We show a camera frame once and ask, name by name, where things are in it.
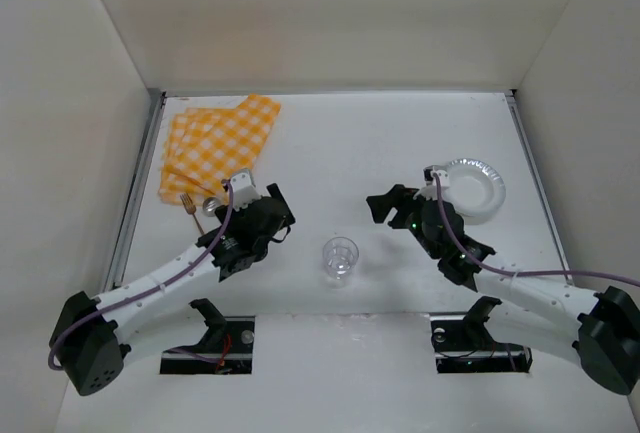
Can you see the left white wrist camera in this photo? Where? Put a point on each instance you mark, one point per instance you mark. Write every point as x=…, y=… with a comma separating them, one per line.
x=242, y=188

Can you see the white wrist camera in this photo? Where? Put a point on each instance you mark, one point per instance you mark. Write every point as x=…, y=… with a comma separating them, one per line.
x=242, y=188
x=437, y=181

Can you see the copper fork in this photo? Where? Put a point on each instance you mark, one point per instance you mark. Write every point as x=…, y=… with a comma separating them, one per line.
x=190, y=209

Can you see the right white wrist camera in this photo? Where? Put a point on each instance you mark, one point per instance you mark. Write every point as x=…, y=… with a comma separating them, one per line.
x=437, y=181

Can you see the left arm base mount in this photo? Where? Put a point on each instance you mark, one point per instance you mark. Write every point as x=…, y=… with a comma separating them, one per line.
x=224, y=349

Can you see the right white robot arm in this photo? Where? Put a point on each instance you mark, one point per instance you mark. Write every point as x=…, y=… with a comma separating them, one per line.
x=597, y=331

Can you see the clear plastic cup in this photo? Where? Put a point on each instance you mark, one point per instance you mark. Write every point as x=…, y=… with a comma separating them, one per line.
x=340, y=256

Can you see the white round plate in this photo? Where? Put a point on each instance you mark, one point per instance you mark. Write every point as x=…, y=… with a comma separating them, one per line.
x=476, y=190

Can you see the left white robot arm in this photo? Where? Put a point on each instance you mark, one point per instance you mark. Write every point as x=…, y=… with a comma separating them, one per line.
x=170, y=310

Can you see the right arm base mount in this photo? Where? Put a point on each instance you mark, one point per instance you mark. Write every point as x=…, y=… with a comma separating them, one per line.
x=463, y=345

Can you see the silver spoon copper handle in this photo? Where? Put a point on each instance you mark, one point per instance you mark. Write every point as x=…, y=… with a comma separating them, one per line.
x=210, y=206

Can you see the yellow checkered cloth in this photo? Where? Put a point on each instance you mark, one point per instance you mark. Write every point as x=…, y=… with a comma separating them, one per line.
x=204, y=146

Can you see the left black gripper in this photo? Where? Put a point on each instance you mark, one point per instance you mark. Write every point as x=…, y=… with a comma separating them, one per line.
x=279, y=204

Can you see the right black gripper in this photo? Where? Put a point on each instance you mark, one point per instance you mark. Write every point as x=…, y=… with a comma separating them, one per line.
x=400, y=204

